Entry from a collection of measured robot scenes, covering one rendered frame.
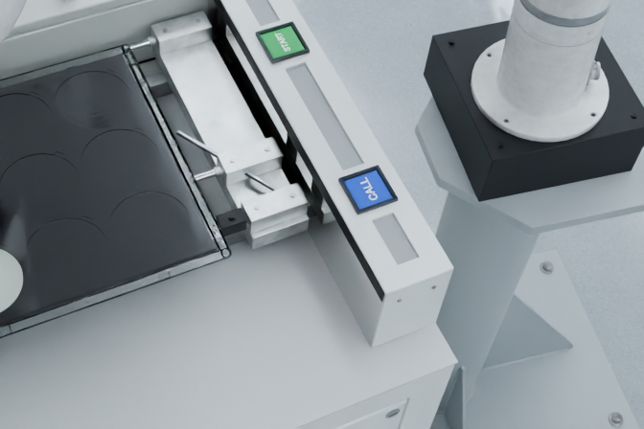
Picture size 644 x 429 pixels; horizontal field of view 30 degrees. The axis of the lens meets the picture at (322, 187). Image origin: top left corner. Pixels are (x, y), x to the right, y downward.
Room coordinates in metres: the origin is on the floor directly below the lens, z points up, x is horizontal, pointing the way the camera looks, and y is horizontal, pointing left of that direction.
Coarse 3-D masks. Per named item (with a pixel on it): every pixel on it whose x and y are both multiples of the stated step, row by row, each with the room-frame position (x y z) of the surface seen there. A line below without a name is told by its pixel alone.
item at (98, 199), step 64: (0, 128) 0.92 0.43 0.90; (64, 128) 0.93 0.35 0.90; (128, 128) 0.95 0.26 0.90; (0, 192) 0.82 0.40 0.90; (64, 192) 0.83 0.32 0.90; (128, 192) 0.85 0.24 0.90; (64, 256) 0.74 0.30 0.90; (128, 256) 0.76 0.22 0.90; (192, 256) 0.77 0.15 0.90; (0, 320) 0.64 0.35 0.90
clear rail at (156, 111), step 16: (128, 48) 1.08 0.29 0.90; (128, 64) 1.06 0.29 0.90; (144, 80) 1.03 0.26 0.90; (144, 96) 1.01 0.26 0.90; (160, 112) 0.98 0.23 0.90; (160, 128) 0.96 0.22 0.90; (176, 144) 0.93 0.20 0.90; (176, 160) 0.91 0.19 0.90; (192, 176) 0.89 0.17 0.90; (192, 192) 0.86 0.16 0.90; (208, 208) 0.84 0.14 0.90; (208, 224) 0.82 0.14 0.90; (224, 240) 0.80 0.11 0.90
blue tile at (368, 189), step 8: (360, 176) 0.88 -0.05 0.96; (368, 176) 0.88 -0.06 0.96; (376, 176) 0.88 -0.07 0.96; (352, 184) 0.87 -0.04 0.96; (360, 184) 0.87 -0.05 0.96; (368, 184) 0.87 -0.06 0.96; (376, 184) 0.87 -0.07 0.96; (352, 192) 0.85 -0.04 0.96; (360, 192) 0.86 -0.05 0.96; (368, 192) 0.86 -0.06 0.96; (376, 192) 0.86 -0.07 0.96; (384, 192) 0.86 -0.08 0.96; (360, 200) 0.84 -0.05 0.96; (368, 200) 0.85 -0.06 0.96; (376, 200) 0.85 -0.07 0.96; (360, 208) 0.83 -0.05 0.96
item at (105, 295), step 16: (208, 256) 0.77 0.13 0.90; (224, 256) 0.78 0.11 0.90; (160, 272) 0.74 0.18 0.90; (176, 272) 0.74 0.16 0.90; (112, 288) 0.71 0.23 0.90; (128, 288) 0.71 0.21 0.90; (64, 304) 0.68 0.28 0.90; (80, 304) 0.68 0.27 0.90; (96, 304) 0.68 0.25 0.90; (32, 320) 0.65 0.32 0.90; (48, 320) 0.65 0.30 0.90; (0, 336) 0.62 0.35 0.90
